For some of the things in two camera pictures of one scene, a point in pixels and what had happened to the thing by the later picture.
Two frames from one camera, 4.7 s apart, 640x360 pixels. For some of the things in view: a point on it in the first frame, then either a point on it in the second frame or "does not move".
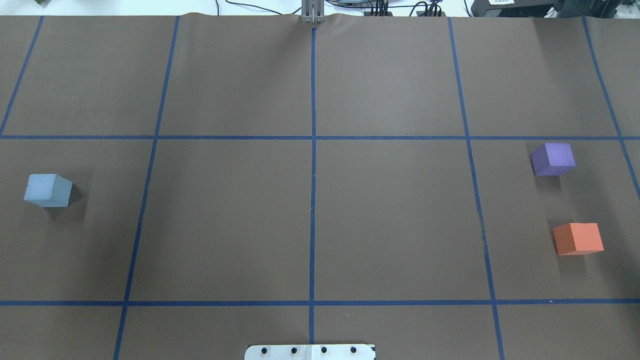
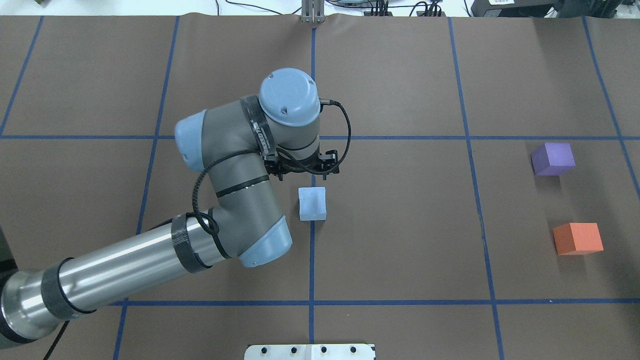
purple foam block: (553, 159) does not move
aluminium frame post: (313, 11) does not move
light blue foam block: (48, 190) → (312, 203)
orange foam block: (578, 238) does not move
